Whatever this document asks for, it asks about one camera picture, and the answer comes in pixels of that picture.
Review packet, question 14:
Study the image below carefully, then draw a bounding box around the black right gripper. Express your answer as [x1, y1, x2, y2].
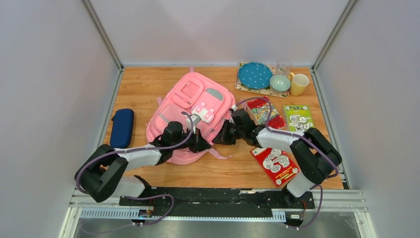
[212, 119, 246, 145]

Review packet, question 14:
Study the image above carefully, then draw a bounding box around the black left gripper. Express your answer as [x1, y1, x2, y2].
[171, 127, 212, 154]

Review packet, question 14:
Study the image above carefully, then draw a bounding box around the red-bordered comic book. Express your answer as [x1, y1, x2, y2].
[246, 96, 286, 129]

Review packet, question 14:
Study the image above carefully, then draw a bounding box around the pink student backpack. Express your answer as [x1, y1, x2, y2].
[146, 69, 236, 165]

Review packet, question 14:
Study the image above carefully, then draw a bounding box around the red comic book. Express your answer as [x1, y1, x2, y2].
[250, 147, 300, 187]

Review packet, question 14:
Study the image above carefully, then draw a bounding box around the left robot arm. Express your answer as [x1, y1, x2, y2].
[75, 121, 211, 202]

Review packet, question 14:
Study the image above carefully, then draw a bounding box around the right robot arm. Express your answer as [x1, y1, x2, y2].
[213, 109, 342, 208]

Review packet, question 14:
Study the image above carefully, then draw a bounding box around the patterned serving tray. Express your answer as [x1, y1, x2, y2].
[234, 61, 290, 98]

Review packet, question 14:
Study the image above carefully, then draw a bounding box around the blue polka dot plate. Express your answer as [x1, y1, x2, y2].
[237, 62, 273, 90]

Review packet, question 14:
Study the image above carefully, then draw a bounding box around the light green bowl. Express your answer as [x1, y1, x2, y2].
[269, 74, 291, 92]

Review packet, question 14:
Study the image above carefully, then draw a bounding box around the green comic book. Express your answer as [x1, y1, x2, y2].
[283, 105, 315, 132]

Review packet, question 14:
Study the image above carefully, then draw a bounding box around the yellow mug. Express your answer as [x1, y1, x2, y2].
[288, 72, 310, 96]

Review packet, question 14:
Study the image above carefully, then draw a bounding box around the clear drinking glass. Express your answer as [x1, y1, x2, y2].
[275, 58, 292, 76]

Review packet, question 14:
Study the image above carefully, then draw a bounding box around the blue zippered pencil case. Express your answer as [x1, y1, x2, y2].
[109, 109, 134, 148]

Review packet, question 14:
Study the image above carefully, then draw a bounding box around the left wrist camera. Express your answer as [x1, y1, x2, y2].
[186, 114, 202, 127]

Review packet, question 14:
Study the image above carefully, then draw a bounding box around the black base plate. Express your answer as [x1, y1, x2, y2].
[119, 187, 315, 218]

